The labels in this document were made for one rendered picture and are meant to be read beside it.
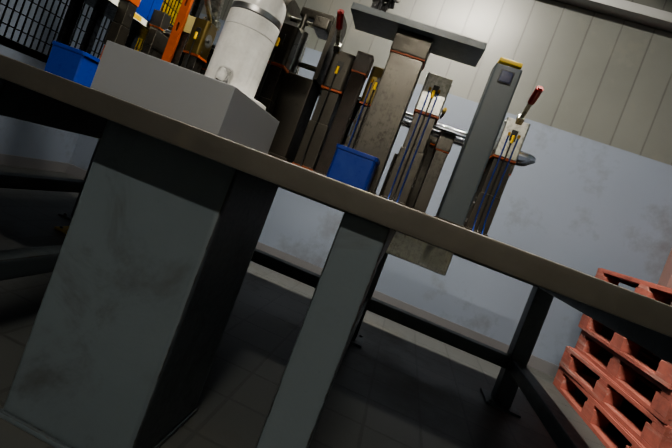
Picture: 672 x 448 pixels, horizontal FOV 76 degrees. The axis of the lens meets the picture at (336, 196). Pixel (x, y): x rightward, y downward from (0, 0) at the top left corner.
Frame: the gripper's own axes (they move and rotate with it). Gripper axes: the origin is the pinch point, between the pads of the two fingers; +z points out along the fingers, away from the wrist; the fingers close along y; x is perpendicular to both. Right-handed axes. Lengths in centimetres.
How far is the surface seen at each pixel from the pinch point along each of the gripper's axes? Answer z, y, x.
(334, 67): 15.8, 5.2, 11.5
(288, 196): 70, 160, 134
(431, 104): 16.2, 20.9, -15.7
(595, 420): 114, 173, -92
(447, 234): 50, -36, -52
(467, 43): 3.3, 5.0, -26.5
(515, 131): 16, 32, -39
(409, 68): 12.9, 3.1, -14.2
